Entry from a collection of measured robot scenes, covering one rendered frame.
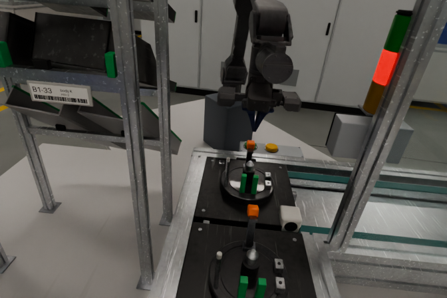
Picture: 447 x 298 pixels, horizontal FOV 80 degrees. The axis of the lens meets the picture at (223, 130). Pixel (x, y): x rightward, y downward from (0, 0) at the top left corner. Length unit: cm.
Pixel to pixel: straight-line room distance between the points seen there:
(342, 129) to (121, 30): 37
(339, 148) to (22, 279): 69
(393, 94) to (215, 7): 322
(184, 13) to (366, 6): 212
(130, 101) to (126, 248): 44
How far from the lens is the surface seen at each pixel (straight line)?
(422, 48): 47
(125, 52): 37
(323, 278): 61
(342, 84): 385
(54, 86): 43
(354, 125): 51
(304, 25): 358
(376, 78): 50
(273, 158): 87
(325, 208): 81
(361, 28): 373
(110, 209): 84
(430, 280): 80
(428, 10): 45
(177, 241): 61
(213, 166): 78
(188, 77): 382
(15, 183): 103
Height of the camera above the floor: 143
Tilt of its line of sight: 29 degrees down
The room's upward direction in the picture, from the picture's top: 5 degrees clockwise
